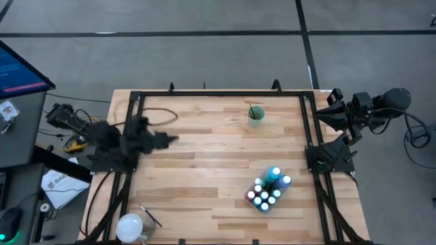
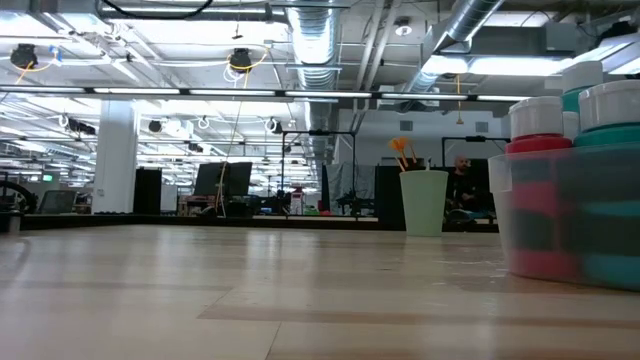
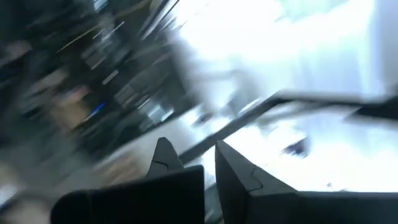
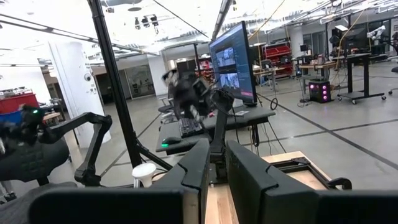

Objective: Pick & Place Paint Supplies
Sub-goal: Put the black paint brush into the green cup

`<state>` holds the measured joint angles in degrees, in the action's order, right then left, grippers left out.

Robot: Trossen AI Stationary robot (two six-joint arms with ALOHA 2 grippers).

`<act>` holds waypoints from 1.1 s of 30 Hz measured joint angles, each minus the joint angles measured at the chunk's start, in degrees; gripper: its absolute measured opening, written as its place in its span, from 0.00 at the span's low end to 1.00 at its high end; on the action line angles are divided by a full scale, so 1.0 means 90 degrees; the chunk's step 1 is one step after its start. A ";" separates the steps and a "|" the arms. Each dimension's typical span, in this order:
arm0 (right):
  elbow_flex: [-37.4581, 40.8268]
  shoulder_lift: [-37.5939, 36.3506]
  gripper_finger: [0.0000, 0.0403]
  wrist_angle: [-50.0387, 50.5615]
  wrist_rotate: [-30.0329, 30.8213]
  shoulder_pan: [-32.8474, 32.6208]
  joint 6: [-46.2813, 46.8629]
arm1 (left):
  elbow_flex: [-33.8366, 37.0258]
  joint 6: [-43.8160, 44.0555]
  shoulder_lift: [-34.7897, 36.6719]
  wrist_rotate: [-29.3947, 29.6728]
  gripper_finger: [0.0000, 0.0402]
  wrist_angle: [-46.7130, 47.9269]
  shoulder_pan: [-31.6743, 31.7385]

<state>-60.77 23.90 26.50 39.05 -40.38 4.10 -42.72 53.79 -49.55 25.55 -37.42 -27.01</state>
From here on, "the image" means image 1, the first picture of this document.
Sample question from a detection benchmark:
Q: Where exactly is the black aluminium table frame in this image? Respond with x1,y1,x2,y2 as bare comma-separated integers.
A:
80,90,372,245

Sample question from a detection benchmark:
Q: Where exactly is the grey stand foot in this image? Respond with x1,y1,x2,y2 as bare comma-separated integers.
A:
417,122,436,143

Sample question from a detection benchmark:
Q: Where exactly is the black floor cable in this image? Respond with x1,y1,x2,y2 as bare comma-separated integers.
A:
403,146,436,171

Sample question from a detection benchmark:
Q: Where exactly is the white round bowl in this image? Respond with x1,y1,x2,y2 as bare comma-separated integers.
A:
114,212,144,244

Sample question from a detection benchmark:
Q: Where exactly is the clear glass jar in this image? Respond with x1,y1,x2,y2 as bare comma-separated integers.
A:
138,214,157,239

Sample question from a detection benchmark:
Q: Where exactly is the white paper sheet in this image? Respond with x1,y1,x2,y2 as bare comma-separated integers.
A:
40,169,91,210

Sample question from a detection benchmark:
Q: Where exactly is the tall purple paint bottle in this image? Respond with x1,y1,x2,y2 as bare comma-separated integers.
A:
274,174,293,191

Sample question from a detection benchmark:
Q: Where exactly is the computer monitor blue screen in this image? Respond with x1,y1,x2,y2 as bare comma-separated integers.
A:
0,39,57,101

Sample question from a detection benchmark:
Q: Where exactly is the black bar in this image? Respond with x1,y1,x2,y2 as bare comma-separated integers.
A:
31,145,93,184

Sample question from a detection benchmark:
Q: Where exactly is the black computer mouse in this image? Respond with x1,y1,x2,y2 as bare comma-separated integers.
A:
0,207,23,244

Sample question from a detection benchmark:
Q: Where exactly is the pale green cup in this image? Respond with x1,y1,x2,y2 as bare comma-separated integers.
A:
247,103,266,129

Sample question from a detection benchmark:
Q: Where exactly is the clear plastic bin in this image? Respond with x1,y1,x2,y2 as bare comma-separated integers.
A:
243,165,294,215

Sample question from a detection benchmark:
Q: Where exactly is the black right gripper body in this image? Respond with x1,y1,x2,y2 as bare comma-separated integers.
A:
342,91,375,130

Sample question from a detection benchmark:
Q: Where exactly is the white badge card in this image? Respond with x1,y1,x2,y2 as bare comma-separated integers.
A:
0,99,20,123

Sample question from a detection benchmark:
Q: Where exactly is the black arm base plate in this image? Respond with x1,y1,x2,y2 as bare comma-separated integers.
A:
304,146,356,174
87,154,137,173

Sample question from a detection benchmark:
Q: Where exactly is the grey desk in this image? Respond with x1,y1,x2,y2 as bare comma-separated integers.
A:
0,91,47,169

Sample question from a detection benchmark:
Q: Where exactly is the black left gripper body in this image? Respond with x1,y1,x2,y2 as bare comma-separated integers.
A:
121,127,157,156

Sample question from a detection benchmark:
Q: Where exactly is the tall teal paint bottle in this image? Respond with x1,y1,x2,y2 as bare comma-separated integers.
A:
264,165,282,184

